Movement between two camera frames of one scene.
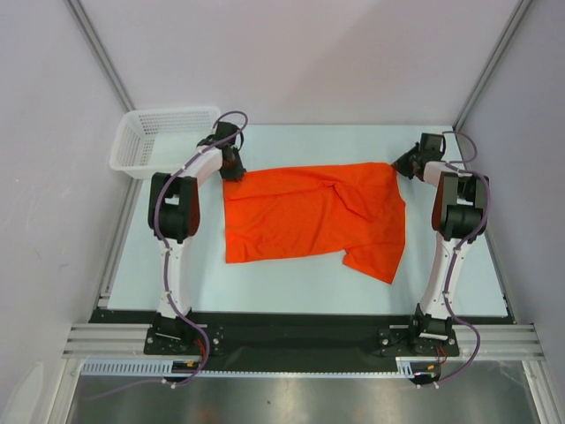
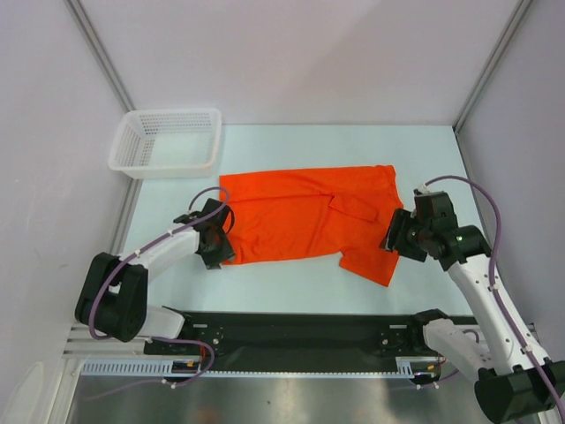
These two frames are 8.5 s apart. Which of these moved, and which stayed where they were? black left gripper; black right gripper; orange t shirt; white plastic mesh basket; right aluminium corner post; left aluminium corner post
Moved: black left gripper; black right gripper
Stayed: white plastic mesh basket; orange t shirt; right aluminium corner post; left aluminium corner post
